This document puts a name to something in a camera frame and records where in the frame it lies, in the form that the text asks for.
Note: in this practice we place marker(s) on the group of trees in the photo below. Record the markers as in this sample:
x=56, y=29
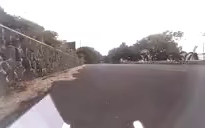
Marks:
x=156, y=46

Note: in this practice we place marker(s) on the trees behind stone wall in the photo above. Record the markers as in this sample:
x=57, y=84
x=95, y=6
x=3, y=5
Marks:
x=20, y=26

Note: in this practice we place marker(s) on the round dark tree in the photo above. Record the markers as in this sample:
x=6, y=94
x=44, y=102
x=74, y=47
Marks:
x=88, y=55

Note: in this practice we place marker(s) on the grey asphalt road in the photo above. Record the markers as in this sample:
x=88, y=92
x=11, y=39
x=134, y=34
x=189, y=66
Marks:
x=123, y=93

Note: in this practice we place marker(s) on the robot's own part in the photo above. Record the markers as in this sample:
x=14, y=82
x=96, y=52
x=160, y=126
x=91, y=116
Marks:
x=137, y=124
x=66, y=125

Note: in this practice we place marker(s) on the low roadside wall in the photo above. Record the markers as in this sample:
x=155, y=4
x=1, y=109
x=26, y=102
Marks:
x=163, y=62

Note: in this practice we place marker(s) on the rough stone wall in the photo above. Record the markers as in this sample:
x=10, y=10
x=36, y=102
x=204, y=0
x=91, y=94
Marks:
x=23, y=60

